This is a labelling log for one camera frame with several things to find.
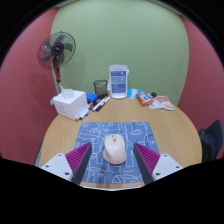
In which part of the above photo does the dark mesh pen cup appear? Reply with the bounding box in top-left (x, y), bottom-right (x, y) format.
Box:
top-left (92, 79), bottom-right (109, 99)

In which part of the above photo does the white tissue box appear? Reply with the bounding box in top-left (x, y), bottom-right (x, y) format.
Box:
top-left (49, 88), bottom-right (89, 121)

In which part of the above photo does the black standing fan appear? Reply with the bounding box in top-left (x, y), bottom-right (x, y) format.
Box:
top-left (37, 31), bottom-right (77, 95)

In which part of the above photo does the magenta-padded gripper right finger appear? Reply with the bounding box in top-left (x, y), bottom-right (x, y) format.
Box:
top-left (133, 142), bottom-right (184, 186)

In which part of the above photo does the whiteboard marker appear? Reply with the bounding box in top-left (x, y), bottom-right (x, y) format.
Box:
top-left (92, 96), bottom-right (112, 112)
top-left (74, 101), bottom-right (95, 122)

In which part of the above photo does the black office chair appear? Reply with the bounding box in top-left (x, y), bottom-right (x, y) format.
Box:
top-left (206, 119), bottom-right (224, 160)

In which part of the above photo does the white orange snack packet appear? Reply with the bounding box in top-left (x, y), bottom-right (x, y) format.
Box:
top-left (148, 95), bottom-right (176, 112)

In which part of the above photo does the beige computer mouse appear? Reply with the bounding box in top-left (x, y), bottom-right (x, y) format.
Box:
top-left (102, 133), bottom-right (128, 166)

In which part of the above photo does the blue patterned mouse pad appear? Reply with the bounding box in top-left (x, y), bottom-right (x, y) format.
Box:
top-left (73, 121), bottom-right (161, 185)

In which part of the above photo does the blue whiteboard eraser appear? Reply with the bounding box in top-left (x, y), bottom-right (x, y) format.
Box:
top-left (85, 92), bottom-right (99, 104)

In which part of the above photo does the blue snack packet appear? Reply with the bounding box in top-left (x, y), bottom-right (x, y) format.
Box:
top-left (126, 87), bottom-right (145, 100)

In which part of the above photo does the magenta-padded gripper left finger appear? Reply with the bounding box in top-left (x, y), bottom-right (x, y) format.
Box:
top-left (40, 142), bottom-right (94, 186)

